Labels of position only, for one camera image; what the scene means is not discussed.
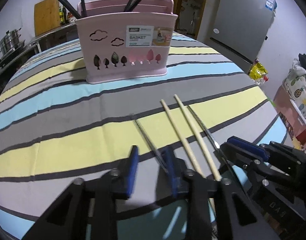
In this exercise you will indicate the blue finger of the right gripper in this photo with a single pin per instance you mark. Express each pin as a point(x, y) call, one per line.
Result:
point(250, 147)

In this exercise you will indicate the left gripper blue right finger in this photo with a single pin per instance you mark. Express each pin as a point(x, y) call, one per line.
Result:
point(176, 169)

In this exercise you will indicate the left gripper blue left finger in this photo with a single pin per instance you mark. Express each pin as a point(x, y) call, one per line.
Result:
point(127, 168)

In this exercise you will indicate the wooden chopstick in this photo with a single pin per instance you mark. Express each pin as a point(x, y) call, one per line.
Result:
point(183, 140)
point(200, 140)

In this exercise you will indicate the steel kitchen counter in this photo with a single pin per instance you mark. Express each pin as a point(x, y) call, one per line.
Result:
point(11, 63)

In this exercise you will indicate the yellow snack bag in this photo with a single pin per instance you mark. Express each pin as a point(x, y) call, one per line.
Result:
point(257, 71)

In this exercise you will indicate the pineapple print fabric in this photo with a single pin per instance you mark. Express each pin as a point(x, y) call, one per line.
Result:
point(295, 85)

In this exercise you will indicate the striped tablecloth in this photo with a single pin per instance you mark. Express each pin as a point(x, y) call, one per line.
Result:
point(55, 127)

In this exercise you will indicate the pink plastic utensil basket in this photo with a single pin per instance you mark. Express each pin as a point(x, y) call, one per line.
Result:
point(119, 45)

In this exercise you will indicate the grey refrigerator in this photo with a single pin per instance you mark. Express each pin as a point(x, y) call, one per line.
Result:
point(236, 29)

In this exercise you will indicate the dark oil bottles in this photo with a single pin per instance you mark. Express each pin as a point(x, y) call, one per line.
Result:
point(62, 14)

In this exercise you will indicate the wooden cutting board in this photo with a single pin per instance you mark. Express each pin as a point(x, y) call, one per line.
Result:
point(46, 16)

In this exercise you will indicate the steel steamer pot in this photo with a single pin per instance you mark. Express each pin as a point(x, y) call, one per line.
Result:
point(11, 41)

